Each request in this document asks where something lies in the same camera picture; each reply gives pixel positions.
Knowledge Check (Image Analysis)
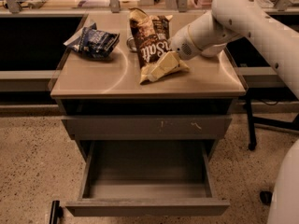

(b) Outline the black bar near floor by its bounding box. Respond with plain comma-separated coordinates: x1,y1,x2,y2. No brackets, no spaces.
49,200,64,224

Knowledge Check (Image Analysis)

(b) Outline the white ceramic bowl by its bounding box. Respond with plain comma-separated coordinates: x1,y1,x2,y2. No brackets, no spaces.
201,43,226,58

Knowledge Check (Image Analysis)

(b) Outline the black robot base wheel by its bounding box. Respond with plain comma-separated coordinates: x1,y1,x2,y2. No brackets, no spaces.
260,190,273,205

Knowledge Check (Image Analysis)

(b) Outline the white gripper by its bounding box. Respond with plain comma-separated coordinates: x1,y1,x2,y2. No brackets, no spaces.
147,25,202,82

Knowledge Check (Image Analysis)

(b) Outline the brown sea salt chip bag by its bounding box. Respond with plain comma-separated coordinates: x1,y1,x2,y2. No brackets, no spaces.
129,8,173,84

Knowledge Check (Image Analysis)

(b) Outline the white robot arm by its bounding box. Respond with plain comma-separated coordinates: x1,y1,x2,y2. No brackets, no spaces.
170,0,299,224

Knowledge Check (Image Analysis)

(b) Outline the silver soda can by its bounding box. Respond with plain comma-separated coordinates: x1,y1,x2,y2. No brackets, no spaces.
126,33,136,52

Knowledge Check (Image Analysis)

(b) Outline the black table leg with caster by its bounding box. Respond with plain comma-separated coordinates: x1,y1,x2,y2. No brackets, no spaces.
244,93,257,151

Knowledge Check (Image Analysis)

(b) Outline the grey drawer cabinet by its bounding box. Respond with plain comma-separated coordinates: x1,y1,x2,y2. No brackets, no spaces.
50,13,247,156

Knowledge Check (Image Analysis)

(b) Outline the blue crumpled chip bag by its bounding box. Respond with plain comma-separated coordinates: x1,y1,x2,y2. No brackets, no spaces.
64,22,120,60

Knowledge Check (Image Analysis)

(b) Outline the open grey middle drawer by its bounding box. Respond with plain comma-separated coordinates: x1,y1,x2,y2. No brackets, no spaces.
65,141,230,217

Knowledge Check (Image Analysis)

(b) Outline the closed grey top drawer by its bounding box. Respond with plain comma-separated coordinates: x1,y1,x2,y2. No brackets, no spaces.
63,115,232,140

